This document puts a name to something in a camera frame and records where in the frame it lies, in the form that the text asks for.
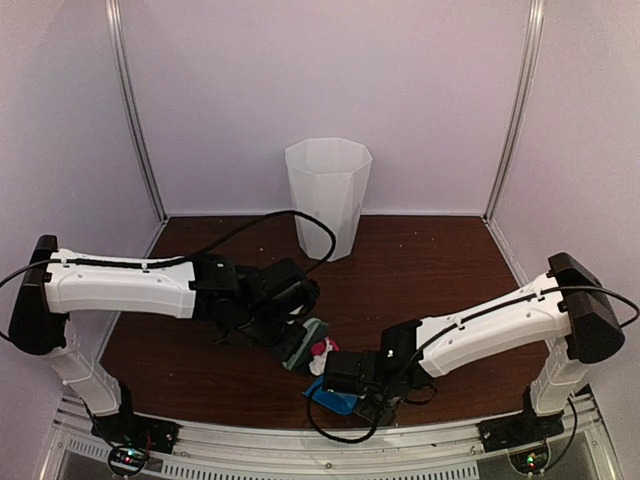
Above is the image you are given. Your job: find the blue plastic dustpan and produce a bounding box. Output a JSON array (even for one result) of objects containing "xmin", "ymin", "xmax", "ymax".
[{"xmin": 304, "ymin": 376, "xmax": 359, "ymax": 416}]

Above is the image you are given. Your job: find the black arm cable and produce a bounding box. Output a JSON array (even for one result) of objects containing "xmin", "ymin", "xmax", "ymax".
[
  {"xmin": 0, "ymin": 209, "xmax": 338, "ymax": 301},
  {"xmin": 305, "ymin": 319, "xmax": 436, "ymax": 445}
]

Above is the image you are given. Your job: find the mint green hand brush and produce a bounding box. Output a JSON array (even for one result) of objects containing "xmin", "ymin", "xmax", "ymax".
[{"xmin": 283, "ymin": 318, "xmax": 329, "ymax": 374}]

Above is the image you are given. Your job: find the aluminium right frame rail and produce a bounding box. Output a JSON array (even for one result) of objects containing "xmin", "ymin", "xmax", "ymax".
[{"xmin": 482, "ymin": 0, "xmax": 545, "ymax": 286}]

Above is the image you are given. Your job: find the aluminium left frame rail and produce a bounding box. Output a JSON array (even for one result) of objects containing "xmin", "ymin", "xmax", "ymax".
[{"xmin": 104, "ymin": 0, "xmax": 169, "ymax": 254}]

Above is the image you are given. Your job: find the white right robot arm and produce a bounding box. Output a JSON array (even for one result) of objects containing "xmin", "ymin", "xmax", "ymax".
[{"xmin": 308, "ymin": 253, "xmax": 625, "ymax": 442}]

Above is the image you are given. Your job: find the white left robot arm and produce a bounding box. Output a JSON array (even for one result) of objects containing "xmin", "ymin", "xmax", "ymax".
[{"xmin": 8, "ymin": 235, "xmax": 328, "ymax": 444}]

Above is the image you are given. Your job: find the aluminium frame rail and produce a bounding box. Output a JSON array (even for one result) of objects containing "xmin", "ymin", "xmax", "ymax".
[
  {"xmin": 482, "ymin": 0, "xmax": 545, "ymax": 286},
  {"xmin": 104, "ymin": 0, "xmax": 169, "ymax": 254}
]

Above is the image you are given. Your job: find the translucent white waste bin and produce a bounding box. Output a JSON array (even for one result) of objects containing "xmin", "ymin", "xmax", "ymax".
[{"xmin": 285, "ymin": 137, "xmax": 373, "ymax": 262}]

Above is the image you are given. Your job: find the large pink paper scrap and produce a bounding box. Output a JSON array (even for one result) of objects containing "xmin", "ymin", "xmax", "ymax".
[{"xmin": 311, "ymin": 336, "xmax": 340, "ymax": 357}]

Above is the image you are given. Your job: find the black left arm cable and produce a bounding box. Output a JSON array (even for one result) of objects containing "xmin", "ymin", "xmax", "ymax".
[{"xmin": 0, "ymin": 209, "xmax": 338, "ymax": 301}]

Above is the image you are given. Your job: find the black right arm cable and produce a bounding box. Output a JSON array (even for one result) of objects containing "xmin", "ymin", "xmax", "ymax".
[{"xmin": 305, "ymin": 319, "xmax": 436, "ymax": 445}]

